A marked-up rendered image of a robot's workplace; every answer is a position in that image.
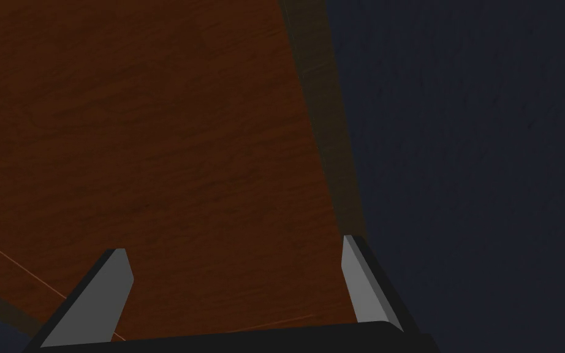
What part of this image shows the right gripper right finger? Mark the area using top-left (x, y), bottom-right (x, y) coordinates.
top-left (341, 235), bottom-right (420, 333)

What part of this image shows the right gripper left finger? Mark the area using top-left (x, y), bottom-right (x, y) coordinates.
top-left (26, 247), bottom-right (135, 350)

